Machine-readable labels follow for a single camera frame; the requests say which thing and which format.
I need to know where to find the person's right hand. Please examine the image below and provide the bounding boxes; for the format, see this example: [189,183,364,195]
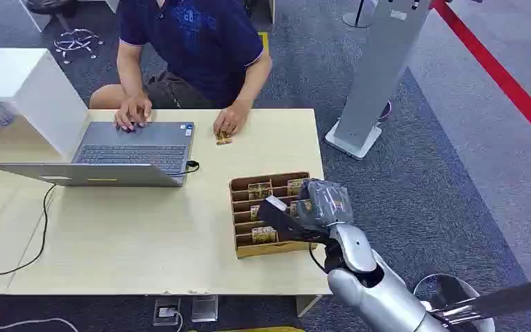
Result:
[113,95,153,133]

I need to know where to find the person's left hand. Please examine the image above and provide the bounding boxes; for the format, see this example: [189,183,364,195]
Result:
[212,103,251,138]

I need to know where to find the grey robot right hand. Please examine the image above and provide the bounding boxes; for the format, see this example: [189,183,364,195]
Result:
[298,178,355,232]

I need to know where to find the grey laptop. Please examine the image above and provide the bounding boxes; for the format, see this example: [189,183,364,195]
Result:
[0,121,196,188]

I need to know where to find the person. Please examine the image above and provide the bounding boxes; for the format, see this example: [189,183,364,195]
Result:
[88,0,274,138]

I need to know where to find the wooden card box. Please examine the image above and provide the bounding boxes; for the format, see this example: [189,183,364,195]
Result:
[228,172,322,260]

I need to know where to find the black office chair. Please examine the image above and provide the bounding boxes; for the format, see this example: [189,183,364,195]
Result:
[24,0,106,65]

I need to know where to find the white cabinet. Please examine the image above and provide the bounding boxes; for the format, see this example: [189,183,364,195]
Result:
[0,47,89,160]

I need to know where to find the white desk leg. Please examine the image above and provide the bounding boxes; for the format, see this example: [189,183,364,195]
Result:
[295,295,323,318]

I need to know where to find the grey floor stand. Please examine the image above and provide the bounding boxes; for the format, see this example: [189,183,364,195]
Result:
[324,0,434,160]

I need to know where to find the round stanchion base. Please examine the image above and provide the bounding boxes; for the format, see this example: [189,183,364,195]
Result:
[342,0,378,29]

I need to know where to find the metal floor plate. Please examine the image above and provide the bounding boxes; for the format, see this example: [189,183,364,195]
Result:
[190,295,218,324]

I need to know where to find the floor socket box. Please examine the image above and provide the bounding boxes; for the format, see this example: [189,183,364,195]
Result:
[152,297,182,328]

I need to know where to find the grey metal bar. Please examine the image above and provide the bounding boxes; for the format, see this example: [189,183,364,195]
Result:
[429,274,531,322]

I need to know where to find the red barrier belt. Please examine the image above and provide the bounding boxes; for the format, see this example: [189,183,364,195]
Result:
[429,0,531,156]

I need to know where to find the black laptop plug cable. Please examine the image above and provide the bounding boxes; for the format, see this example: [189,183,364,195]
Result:
[170,160,201,177]

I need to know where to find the long black cable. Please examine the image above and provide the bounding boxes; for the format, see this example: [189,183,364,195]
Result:
[0,184,59,281]

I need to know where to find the white round base ring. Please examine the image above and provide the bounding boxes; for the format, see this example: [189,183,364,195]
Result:
[413,273,496,332]

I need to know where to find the short white socket cable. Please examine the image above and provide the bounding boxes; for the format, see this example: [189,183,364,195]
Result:
[168,311,185,332]

